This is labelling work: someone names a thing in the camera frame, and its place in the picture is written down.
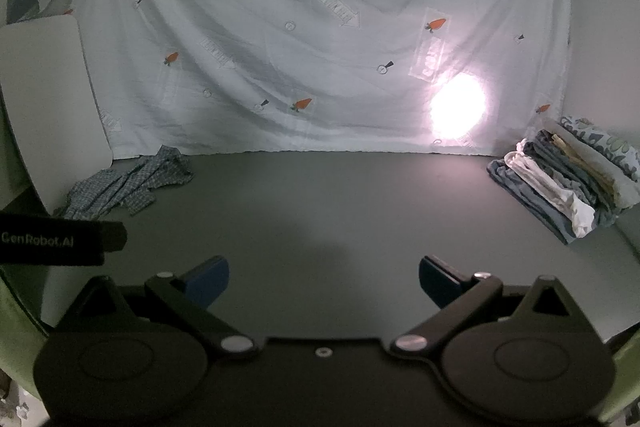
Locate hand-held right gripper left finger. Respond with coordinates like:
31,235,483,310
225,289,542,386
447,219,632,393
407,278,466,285
52,256,261,360

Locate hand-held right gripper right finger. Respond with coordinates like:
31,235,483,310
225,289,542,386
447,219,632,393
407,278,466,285
390,255,608,360

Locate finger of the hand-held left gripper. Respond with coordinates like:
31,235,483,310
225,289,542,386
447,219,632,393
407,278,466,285
102,221,127,254

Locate checkered shirt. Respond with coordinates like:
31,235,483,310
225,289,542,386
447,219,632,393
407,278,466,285
52,144,195,220

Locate folded blue-grey cloth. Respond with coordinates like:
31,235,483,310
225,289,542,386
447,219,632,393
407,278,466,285
487,157,621,245

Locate white rounded board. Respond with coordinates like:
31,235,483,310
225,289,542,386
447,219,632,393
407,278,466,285
0,14,113,215

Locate folded dark grey cloth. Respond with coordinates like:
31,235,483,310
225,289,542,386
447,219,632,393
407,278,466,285
522,129,621,228

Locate folded beige cloth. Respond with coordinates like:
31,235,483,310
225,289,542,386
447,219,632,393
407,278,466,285
542,117,640,210

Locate folded floral cloth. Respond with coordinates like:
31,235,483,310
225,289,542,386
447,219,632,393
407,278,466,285
559,116,640,182

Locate white carrot print sheet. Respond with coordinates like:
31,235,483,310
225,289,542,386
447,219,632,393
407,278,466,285
65,0,573,158

